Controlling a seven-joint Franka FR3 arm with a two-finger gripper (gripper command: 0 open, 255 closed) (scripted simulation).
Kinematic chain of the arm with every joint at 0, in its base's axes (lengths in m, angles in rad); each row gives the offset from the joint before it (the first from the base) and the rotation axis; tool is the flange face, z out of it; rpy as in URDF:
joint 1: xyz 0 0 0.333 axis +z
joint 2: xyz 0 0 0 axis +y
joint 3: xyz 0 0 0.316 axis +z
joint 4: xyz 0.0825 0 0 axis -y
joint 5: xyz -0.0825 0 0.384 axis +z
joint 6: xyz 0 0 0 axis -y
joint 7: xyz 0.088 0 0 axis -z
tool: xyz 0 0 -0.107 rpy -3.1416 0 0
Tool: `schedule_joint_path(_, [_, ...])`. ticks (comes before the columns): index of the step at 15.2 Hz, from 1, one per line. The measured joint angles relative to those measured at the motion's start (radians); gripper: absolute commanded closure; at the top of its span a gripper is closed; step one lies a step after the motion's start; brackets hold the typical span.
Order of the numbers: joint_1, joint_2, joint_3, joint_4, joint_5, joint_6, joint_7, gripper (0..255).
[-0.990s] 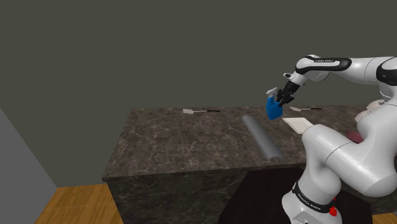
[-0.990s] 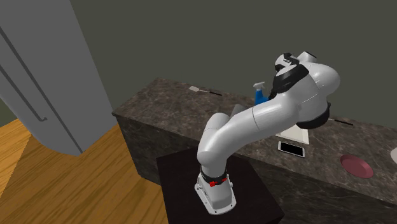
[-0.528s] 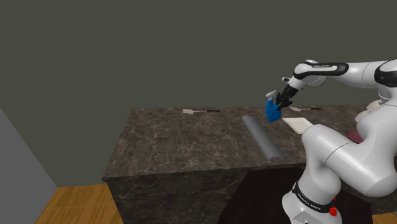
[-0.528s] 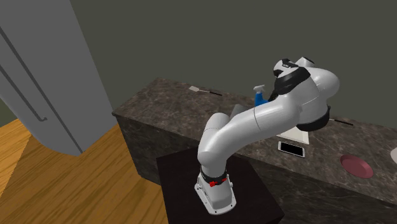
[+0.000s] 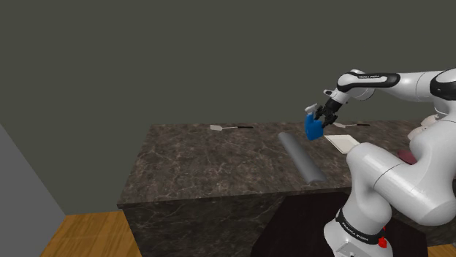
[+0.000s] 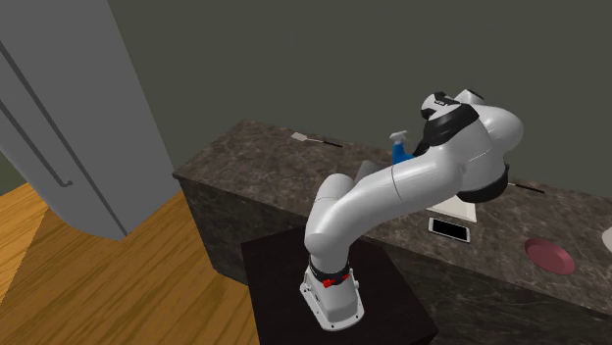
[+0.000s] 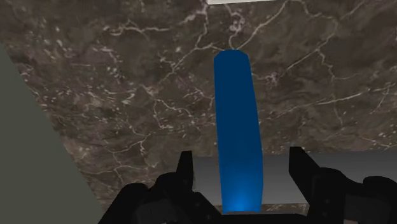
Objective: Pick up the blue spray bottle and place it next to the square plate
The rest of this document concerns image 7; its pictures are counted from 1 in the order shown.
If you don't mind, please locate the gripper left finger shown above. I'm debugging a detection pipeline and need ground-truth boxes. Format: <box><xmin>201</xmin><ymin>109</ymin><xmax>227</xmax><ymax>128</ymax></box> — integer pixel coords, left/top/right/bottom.
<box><xmin>98</xmin><ymin>150</ymin><xmax>221</xmax><ymax>224</ymax></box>

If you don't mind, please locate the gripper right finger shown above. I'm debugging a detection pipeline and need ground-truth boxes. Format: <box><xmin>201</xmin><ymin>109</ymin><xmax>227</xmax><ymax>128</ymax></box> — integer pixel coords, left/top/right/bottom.
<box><xmin>288</xmin><ymin>146</ymin><xmax>397</xmax><ymax>224</ymax></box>

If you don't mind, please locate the blue cylindrical stick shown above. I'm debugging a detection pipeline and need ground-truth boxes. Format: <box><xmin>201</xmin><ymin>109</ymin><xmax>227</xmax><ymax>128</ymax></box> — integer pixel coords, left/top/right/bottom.
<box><xmin>213</xmin><ymin>49</ymin><xmax>264</xmax><ymax>216</ymax></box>

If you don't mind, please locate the white flat object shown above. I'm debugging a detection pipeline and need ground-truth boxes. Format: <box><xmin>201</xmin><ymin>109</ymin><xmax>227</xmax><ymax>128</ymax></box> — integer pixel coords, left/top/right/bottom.
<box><xmin>205</xmin><ymin>0</ymin><xmax>275</xmax><ymax>6</ymax></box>

